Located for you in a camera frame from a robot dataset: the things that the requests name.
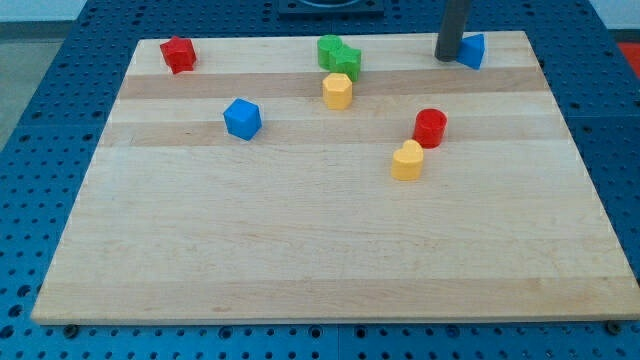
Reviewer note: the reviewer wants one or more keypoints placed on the yellow hexagon block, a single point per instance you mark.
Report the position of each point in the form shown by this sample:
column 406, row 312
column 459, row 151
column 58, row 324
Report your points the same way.
column 337, row 91

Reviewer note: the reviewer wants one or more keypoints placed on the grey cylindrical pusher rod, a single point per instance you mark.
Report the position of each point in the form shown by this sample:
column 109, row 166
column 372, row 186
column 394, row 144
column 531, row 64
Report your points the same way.
column 453, row 24

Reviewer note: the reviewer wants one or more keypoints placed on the blue triangle block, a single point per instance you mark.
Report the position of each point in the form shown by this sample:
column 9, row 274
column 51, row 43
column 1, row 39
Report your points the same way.
column 471, row 51

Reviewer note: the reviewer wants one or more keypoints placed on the green cylinder block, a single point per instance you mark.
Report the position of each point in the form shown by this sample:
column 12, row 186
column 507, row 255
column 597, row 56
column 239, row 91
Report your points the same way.
column 325, row 45

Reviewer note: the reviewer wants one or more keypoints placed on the wooden board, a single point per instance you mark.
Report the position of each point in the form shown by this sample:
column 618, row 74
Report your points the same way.
column 177, row 222

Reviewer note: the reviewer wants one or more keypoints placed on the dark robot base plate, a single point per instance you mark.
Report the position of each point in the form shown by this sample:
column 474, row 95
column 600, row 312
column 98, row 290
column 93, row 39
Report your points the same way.
column 329, row 7

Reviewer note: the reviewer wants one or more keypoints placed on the red cylinder block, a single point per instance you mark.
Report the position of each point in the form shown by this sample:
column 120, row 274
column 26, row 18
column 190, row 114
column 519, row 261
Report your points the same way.
column 429, row 127

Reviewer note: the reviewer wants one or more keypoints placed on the yellow heart block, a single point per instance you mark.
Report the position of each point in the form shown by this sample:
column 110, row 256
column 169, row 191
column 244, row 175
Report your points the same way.
column 407, row 161

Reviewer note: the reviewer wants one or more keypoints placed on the blue cube block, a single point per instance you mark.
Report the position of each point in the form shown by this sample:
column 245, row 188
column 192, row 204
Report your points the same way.
column 242, row 119

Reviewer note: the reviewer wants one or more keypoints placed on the red star block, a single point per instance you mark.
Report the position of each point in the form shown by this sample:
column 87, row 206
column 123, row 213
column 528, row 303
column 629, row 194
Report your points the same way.
column 179, row 54

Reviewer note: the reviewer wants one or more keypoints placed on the green star block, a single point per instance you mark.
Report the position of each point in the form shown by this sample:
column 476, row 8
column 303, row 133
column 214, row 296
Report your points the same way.
column 346, row 60

